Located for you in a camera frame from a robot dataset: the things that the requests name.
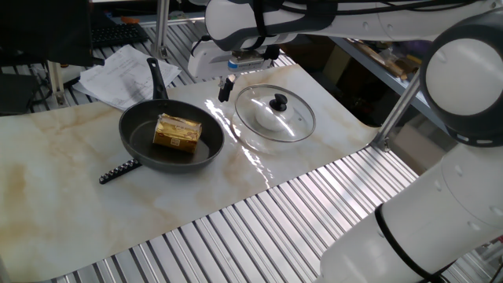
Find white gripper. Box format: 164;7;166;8
187;39;237;104

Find glass lid with black knob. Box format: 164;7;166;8
234;83;317;143

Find gold foil butter block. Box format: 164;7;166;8
152;112;204;155

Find white printed paper sheets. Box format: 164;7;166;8
72;44;182;112

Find black frying pan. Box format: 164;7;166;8
118;57;226;175

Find black computer keyboard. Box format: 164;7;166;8
90;23;150;50

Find grey metal shelf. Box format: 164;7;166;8
329;35;449;133

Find marble pattern table mat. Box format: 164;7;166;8
0;64;380;283

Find black computer monitor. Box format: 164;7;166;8
0;0;105;68

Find black flat box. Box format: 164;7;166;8
0;73;40;117

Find silver bracket with blue ends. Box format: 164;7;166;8
227;50;281;75

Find aluminium frame post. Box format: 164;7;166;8
371;70;424;153
151;0;171;60
46;61;68;107

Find black socket bit rail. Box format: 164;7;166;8
98;158;143;186

